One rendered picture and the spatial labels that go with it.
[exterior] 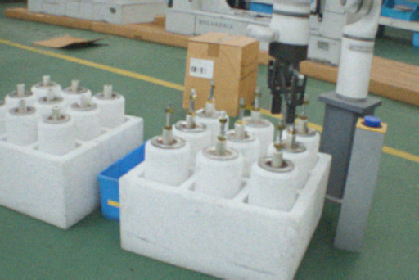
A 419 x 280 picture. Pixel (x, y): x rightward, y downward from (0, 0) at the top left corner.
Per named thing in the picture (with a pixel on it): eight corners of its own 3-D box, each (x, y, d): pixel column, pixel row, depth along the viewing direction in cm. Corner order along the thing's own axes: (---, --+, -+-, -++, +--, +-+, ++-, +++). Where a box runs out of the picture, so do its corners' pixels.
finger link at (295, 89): (292, 72, 89) (286, 101, 92) (295, 77, 87) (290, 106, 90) (305, 73, 89) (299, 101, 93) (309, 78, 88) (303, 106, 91)
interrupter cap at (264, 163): (257, 173, 98) (257, 169, 98) (256, 157, 105) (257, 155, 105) (295, 175, 98) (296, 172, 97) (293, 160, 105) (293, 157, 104)
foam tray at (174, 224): (189, 187, 147) (192, 127, 141) (321, 216, 135) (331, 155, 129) (120, 248, 113) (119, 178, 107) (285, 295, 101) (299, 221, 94)
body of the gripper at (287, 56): (317, 42, 89) (312, 92, 93) (298, 34, 97) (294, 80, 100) (279, 40, 88) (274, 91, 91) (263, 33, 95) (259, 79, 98)
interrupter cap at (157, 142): (174, 136, 114) (174, 133, 114) (192, 146, 108) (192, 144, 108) (144, 140, 110) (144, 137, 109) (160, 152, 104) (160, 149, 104)
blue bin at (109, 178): (149, 176, 152) (150, 137, 148) (182, 184, 149) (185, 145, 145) (96, 217, 126) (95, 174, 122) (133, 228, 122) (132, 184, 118)
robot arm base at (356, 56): (344, 91, 144) (350, 34, 138) (371, 99, 139) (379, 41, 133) (330, 96, 137) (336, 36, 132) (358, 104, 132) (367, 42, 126)
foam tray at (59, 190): (46, 149, 165) (44, 98, 159) (142, 175, 152) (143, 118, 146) (-38, 191, 131) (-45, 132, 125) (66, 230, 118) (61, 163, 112)
